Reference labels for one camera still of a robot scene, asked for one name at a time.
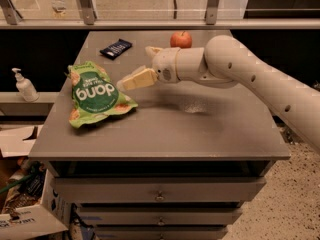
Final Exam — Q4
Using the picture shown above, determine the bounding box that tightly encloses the metal railing post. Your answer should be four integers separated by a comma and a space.
205, 0, 219, 25
0, 0, 23, 25
77, 0, 97, 25

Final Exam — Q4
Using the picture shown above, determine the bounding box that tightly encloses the metal railing post far left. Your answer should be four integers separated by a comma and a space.
0, 0, 23, 25

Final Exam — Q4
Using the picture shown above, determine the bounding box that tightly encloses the grey drawer cabinet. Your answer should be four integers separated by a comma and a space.
29, 29, 292, 240

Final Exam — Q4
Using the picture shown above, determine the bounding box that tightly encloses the middle drawer knob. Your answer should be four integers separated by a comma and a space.
157, 218, 166, 226

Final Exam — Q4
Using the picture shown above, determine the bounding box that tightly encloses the metal railing post right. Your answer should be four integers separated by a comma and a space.
205, 0, 219, 25

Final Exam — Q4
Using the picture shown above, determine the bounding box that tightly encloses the flat white cardboard sheet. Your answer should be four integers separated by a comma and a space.
0, 125, 42, 158

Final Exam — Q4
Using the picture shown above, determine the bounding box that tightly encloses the top drawer knob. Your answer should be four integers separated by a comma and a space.
155, 191, 165, 202

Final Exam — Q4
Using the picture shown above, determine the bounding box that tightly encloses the green chip bag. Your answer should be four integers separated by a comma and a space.
68, 61, 138, 128

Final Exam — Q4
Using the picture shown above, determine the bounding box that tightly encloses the white pump bottle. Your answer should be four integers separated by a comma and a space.
12, 68, 39, 102

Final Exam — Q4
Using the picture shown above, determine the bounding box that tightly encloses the red apple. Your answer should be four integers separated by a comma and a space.
170, 31, 192, 48

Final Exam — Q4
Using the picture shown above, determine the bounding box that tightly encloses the white cardboard box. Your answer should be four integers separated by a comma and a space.
0, 171, 71, 240

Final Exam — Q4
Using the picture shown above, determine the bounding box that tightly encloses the drawer knob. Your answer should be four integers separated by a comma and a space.
155, 191, 165, 202
157, 218, 166, 226

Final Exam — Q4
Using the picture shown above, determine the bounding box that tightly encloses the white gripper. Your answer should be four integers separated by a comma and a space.
116, 46, 180, 91

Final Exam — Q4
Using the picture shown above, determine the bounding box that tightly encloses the dark blue rxbar wrapper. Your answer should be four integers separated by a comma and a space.
100, 39, 132, 60

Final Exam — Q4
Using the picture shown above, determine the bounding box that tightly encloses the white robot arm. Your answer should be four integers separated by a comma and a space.
117, 35, 320, 152

